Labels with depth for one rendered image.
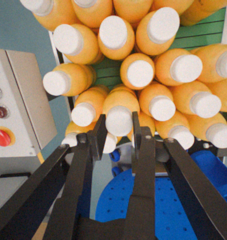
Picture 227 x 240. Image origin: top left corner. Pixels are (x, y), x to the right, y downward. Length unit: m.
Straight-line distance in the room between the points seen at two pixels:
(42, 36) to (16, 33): 0.24
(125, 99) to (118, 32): 0.09
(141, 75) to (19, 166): 2.17
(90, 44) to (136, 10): 0.09
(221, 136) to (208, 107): 0.06
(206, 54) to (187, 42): 0.15
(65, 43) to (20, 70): 0.12
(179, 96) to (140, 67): 0.11
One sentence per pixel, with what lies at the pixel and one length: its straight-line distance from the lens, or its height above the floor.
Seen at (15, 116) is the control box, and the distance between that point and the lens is 0.30.
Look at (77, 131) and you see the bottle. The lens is 0.30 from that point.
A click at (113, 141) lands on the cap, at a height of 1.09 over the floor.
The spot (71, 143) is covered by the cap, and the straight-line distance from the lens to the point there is 0.28.
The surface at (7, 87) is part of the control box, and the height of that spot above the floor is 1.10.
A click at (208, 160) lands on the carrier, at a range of 1.66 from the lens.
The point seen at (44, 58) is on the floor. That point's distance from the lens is 1.52.
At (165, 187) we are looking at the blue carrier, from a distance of 0.42.
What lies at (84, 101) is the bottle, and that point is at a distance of 0.27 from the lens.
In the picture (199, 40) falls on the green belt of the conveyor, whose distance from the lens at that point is 0.46.
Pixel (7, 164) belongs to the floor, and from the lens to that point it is 2.37.
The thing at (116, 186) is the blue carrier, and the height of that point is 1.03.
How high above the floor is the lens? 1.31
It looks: 67 degrees down
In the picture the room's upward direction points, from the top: 167 degrees counter-clockwise
